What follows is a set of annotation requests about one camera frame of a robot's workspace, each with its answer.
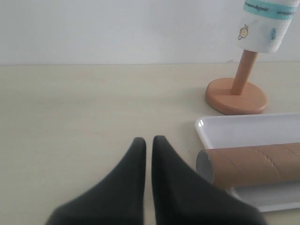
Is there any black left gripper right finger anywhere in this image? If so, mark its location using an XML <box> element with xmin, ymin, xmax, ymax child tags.
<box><xmin>151</xmin><ymin>135</ymin><xmax>266</xmax><ymax>225</ymax></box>

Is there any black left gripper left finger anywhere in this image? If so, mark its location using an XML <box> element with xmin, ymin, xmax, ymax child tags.
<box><xmin>46</xmin><ymin>137</ymin><xmax>146</xmax><ymax>225</ymax></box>

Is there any brown cardboard tube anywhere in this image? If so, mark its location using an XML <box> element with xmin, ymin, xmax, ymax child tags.
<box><xmin>196</xmin><ymin>143</ymin><xmax>300</xmax><ymax>189</ymax></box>

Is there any patterned white paper towel roll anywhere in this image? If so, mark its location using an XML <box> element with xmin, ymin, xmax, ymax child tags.
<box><xmin>236</xmin><ymin>0</ymin><xmax>300</xmax><ymax>53</ymax></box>

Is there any wooden paper towel holder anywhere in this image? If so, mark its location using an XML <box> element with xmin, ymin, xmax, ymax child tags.
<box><xmin>205</xmin><ymin>50</ymin><xmax>267</xmax><ymax>115</ymax></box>

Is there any white rectangular plastic tray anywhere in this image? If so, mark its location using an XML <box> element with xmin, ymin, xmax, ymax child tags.
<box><xmin>195</xmin><ymin>113</ymin><xmax>300</xmax><ymax>212</ymax></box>

